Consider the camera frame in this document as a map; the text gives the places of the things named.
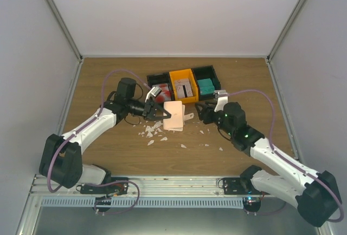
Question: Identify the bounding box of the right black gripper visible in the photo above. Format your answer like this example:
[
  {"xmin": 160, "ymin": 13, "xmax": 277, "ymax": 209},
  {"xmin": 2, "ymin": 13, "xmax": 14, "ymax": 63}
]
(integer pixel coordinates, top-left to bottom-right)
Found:
[{"xmin": 195, "ymin": 101, "xmax": 234, "ymax": 136}]

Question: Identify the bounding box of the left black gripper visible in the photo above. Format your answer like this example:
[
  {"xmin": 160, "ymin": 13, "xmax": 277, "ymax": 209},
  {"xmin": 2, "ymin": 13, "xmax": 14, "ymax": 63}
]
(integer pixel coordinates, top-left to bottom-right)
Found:
[{"xmin": 127, "ymin": 99, "xmax": 171, "ymax": 121}]

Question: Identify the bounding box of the beige card holder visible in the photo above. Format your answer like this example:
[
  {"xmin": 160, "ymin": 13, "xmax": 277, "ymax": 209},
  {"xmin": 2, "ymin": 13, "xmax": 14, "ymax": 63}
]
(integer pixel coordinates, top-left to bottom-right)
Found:
[{"xmin": 163, "ymin": 101, "xmax": 194, "ymax": 132}]

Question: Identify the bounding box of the black bin with red cards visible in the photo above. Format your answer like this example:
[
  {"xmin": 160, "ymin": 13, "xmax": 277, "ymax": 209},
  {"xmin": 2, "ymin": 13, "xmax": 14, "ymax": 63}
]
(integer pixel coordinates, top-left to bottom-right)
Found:
[{"xmin": 146, "ymin": 72, "xmax": 175, "ymax": 103}]

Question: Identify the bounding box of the black bin with teal cards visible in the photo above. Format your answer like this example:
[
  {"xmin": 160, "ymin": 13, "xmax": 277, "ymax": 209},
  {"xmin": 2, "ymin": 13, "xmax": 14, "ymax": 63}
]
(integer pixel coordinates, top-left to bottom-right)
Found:
[{"xmin": 192, "ymin": 65, "xmax": 221, "ymax": 101}]

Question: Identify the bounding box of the yellow bin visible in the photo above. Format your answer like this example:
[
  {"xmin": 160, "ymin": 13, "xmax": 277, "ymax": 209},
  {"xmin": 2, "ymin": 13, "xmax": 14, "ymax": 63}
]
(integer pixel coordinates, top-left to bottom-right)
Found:
[{"xmin": 169, "ymin": 69, "xmax": 198, "ymax": 103}]

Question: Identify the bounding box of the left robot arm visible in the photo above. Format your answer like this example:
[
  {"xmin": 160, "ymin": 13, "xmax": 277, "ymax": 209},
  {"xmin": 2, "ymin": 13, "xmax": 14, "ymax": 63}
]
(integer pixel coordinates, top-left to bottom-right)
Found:
[{"xmin": 39, "ymin": 77, "xmax": 171, "ymax": 194}]

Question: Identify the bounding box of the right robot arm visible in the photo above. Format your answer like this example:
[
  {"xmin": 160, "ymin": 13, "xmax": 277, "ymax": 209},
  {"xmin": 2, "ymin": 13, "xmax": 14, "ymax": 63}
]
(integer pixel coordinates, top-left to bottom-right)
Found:
[{"xmin": 195, "ymin": 100, "xmax": 344, "ymax": 227}]

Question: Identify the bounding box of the red white card stack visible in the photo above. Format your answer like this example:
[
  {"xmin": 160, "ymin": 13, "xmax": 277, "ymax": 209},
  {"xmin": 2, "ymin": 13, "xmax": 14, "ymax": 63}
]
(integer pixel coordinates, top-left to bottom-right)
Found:
[{"xmin": 155, "ymin": 83, "xmax": 172, "ymax": 103}]

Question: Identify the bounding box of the teal card stack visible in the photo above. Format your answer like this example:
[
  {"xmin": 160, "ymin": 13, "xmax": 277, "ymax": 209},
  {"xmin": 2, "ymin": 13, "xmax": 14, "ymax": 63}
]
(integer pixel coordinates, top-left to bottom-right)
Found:
[{"xmin": 197, "ymin": 78, "xmax": 215, "ymax": 95}]

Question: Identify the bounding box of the white patterned card stack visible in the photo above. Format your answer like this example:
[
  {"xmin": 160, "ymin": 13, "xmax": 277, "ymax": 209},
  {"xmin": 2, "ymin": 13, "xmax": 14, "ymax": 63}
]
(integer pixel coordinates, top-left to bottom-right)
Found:
[{"xmin": 174, "ymin": 78, "xmax": 194, "ymax": 99}]

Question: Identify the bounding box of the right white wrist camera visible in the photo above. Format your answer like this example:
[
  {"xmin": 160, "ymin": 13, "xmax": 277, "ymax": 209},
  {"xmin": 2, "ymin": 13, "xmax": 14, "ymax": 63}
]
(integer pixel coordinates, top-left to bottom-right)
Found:
[{"xmin": 214, "ymin": 90, "xmax": 228, "ymax": 113}]

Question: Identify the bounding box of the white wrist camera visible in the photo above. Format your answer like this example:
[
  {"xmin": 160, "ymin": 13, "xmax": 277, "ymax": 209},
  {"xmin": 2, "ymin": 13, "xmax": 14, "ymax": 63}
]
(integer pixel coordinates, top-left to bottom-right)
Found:
[
  {"xmin": 214, "ymin": 90, "xmax": 228, "ymax": 113},
  {"xmin": 145, "ymin": 86, "xmax": 162, "ymax": 102}
]

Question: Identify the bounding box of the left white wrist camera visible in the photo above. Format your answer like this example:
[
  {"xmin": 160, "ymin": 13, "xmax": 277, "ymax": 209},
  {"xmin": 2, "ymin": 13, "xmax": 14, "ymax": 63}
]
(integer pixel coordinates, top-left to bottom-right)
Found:
[{"xmin": 145, "ymin": 86, "xmax": 162, "ymax": 102}]

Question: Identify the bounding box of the aluminium front rail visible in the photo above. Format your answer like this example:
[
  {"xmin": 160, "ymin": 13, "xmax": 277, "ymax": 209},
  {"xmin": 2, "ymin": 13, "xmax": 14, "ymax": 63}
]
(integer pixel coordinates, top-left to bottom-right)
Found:
[{"xmin": 29, "ymin": 175, "xmax": 299, "ymax": 197}]

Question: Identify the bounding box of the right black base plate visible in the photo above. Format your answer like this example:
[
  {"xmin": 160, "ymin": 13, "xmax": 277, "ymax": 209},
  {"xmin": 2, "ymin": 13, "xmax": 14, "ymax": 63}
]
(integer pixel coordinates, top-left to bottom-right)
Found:
[{"xmin": 221, "ymin": 177, "xmax": 262, "ymax": 195}]

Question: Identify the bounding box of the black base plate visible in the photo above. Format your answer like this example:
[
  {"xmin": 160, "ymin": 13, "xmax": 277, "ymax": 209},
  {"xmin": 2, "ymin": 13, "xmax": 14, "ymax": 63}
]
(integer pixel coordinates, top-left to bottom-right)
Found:
[
  {"xmin": 221, "ymin": 177, "xmax": 262, "ymax": 195},
  {"xmin": 76, "ymin": 177, "xmax": 129, "ymax": 196}
]

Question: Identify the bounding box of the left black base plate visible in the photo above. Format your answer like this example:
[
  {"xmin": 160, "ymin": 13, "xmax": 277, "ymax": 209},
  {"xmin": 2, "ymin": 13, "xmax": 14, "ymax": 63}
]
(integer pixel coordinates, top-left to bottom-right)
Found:
[{"xmin": 76, "ymin": 177, "xmax": 129, "ymax": 196}]

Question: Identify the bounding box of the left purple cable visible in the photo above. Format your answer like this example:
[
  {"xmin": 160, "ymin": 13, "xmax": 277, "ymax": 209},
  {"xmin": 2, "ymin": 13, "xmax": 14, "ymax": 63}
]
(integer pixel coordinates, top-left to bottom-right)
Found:
[{"xmin": 46, "ymin": 69, "xmax": 152, "ymax": 216}]

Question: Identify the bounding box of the grey slotted cable duct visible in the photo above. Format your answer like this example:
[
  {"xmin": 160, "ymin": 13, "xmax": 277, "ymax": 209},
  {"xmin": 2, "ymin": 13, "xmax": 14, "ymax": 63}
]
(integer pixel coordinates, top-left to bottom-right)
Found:
[{"xmin": 41, "ymin": 197, "xmax": 243, "ymax": 209}]

